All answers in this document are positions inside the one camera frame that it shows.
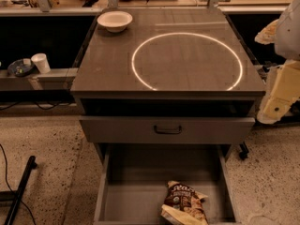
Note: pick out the black drawer handle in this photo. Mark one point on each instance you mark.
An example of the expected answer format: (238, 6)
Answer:
(168, 130)

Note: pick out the brown chip bag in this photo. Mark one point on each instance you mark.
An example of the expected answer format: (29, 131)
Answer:
(183, 205)

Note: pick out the black caster wheel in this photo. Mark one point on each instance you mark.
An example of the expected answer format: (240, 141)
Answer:
(244, 151)

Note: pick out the grey drawer cabinet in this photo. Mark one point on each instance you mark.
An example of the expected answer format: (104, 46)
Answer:
(169, 62)

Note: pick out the black stand leg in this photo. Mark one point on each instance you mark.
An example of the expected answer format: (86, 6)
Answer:
(15, 197)

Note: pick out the open middle grey drawer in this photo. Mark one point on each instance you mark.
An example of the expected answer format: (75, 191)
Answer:
(135, 177)

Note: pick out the white paper cup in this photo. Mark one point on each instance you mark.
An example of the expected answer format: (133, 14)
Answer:
(41, 62)

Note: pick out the top grey drawer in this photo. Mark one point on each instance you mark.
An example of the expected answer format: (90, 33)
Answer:
(186, 130)

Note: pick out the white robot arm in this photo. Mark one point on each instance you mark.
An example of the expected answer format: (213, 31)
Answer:
(283, 82)

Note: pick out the white bowl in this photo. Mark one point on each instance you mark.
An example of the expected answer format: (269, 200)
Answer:
(115, 21)

